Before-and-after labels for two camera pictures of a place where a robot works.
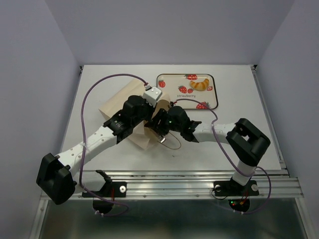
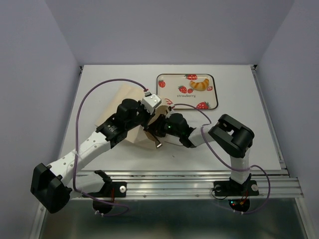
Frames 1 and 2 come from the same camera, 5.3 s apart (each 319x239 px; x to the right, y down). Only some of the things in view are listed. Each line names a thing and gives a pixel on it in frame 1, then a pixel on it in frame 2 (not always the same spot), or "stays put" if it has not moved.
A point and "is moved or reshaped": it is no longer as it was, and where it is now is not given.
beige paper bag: x=139 y=137 is moved or reshaped
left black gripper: x=151 y=110 stays put
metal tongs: x=161 y=139 is moved or reshaped
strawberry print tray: x=192 y=91 stays put
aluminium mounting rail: x=200 y=183 stays put
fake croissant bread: x=200 y=86 stays put
